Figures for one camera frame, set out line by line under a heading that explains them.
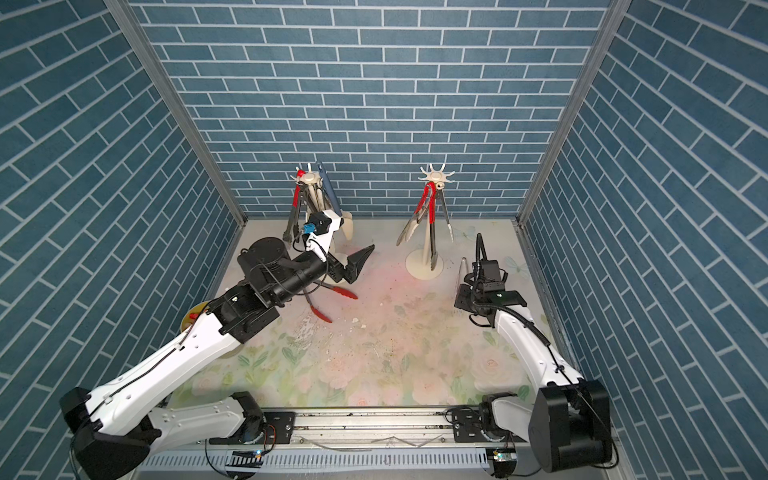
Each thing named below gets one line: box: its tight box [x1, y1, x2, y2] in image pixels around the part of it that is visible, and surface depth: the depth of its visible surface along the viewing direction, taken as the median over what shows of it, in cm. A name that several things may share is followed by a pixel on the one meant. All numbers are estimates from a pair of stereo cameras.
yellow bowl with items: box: [181, 301, 209, 333], surface depth 79 cm
